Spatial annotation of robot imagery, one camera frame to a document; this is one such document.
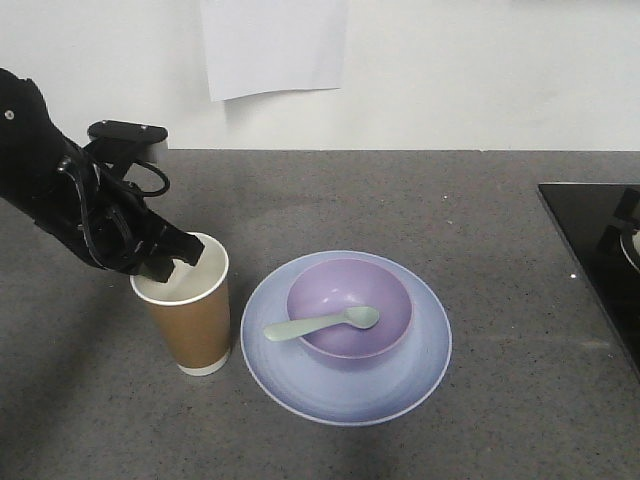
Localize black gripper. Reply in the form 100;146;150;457
34;142;204;283

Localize brown paper cup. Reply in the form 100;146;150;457
130;233;232;377

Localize purple plastic bowl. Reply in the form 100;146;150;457
286;258;415;360

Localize pale green plastic spoon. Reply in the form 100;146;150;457
263;306;380;341

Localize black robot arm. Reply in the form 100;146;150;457
1;70;204;283

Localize light blue plastic plate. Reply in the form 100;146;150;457
240;250;452;426

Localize white paper sheet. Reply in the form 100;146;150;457
200;0;349;101

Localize black glass gas hob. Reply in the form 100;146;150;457
538;182;639;370

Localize steel gas burner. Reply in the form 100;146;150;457
620;227;640;272

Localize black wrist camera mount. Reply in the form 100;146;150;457
85;120;168;176

